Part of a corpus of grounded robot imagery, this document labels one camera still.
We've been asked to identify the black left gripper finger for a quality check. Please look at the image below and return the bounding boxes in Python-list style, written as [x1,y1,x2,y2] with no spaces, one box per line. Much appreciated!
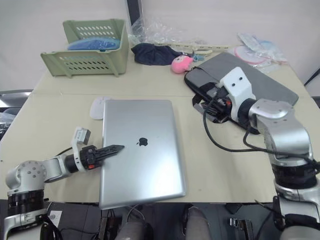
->
[96,151,119,164]
[95,144,125,155]

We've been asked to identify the clear crumpled plastic bag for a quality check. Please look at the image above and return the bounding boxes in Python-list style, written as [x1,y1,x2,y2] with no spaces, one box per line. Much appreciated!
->
[129,16,202,48]

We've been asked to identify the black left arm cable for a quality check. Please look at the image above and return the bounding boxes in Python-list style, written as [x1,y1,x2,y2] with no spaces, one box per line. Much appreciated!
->
[55,146,74,156]

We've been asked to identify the grey rounded shape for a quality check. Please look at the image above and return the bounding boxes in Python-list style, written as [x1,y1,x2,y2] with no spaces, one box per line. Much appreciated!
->
[184,206,209,240]
[116,221,146,240]

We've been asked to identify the black equipment box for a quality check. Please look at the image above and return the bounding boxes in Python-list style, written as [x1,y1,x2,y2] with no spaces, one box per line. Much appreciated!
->
[46,201,101,236]

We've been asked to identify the silver laptop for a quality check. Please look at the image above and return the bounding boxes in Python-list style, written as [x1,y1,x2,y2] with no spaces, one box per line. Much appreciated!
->
[98,99,188,210]

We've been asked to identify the plastic bag with pink items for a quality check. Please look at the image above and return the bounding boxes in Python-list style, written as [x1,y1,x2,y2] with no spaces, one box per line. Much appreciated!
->
[233,32,289,70]

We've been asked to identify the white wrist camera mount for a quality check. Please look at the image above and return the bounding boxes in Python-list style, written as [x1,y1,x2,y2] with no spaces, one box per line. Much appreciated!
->
[70,126,91,173]
[216,66,257,121]

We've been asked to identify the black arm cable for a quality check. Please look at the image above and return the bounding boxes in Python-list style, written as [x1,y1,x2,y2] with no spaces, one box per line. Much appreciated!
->
[55,146,74,156]
[202,98,320,176]

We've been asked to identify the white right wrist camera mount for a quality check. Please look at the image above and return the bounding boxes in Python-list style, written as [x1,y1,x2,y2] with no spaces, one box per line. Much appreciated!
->
[216,66,257,121]

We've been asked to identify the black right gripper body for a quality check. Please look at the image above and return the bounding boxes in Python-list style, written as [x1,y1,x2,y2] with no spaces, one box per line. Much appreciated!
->
[206,82,234,124]

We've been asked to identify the white computer mouse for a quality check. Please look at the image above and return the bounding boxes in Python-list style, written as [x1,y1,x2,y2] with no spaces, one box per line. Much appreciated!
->
[89,96,112,120]

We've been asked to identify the dark navy cloth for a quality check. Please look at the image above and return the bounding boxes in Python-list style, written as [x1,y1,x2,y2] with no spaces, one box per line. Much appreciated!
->
[131,42,183,66]

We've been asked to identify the green perforated plastic basket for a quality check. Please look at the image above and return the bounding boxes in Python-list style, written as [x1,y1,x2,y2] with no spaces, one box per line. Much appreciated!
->
[40,18,130,79]

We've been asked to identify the blue patterned pouch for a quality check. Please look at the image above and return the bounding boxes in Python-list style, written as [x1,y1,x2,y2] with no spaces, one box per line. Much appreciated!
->
[66,37,121,52]

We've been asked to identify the black upright stand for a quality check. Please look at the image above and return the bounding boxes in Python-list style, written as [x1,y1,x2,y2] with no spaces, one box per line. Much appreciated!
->
[126,0,145,27]

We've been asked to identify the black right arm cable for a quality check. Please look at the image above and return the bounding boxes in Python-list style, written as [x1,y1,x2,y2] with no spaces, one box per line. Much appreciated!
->
[202,98,320,176]

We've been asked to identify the grey laptop bag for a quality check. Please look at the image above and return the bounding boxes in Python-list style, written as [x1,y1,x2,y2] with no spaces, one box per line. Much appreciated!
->
[184,51,300,136]

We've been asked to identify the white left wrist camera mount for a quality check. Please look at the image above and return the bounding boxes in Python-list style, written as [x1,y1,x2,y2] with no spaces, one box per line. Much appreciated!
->
[70,126,91,173]

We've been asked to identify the cream plastic perforated strip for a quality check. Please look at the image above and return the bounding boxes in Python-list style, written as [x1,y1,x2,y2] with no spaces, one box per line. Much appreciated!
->
[159,41,231,51]

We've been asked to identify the pink plush toy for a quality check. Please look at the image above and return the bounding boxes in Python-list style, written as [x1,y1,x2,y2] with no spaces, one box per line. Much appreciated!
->
[170,55,194,75]

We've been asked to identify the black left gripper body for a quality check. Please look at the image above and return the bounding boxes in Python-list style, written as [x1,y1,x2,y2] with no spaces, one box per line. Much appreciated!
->
[79,145,104,171]

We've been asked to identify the black metal clamp device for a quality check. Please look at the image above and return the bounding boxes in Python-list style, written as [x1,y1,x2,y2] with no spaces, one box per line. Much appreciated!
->
[228,216,254,236]

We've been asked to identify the teal and cream clip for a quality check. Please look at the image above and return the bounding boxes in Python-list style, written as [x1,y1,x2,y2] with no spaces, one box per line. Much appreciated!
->
[191,49,213,62]

